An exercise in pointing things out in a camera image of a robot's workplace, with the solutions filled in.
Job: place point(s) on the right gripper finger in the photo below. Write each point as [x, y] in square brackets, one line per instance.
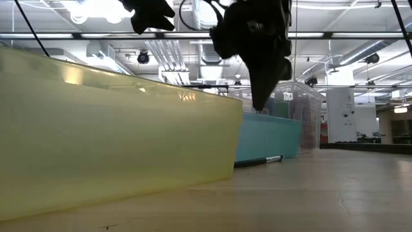
[262, 87]
[286, 69]

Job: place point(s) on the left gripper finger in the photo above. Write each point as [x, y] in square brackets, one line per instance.
[148, 21]
[154, 6]

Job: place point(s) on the green paint bottle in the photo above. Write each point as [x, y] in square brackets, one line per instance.
[282, 110]

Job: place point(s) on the black ceiling spotlight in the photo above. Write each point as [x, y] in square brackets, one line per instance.
[311, 81]
[372, 58]
[143, 57]

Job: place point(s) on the clear plastic container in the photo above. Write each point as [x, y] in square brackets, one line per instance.
[313, 106]

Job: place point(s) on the green plastic tray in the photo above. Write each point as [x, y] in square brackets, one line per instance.
[270, 138]

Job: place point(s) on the black overhead beam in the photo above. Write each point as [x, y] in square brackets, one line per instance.
[96, 35]

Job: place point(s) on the white pillar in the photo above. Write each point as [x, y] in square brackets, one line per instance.
[341, 116]

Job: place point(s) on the yellow plastic tray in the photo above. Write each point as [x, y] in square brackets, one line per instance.
[112, 145]

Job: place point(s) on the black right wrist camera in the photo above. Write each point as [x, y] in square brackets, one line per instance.
[223, 42]

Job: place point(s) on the silver ceiling duct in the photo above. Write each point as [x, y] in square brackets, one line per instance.
[209, 54]

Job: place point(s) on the black aluminium table frame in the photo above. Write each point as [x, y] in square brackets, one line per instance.
[370, 148]

